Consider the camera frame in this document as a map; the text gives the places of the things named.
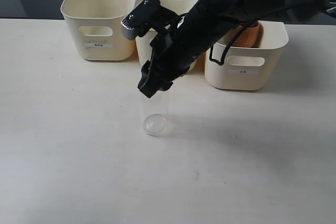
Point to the right cream plastic bin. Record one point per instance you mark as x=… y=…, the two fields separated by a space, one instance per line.
x=247 y=69

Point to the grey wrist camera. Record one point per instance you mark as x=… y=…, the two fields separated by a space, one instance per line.
x=147 y=15

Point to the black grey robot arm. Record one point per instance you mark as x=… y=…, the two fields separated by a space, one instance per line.
x=247 y=12

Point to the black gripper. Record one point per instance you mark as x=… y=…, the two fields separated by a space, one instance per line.
x=173 y=53

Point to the left cream plastic bin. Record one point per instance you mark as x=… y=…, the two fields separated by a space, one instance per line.
x=95 y=27

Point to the brown wooden cup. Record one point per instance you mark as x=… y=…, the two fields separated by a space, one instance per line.
x=248 y=37

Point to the clear plastic bottle white cap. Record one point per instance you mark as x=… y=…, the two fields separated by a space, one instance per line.
x=154 y=112

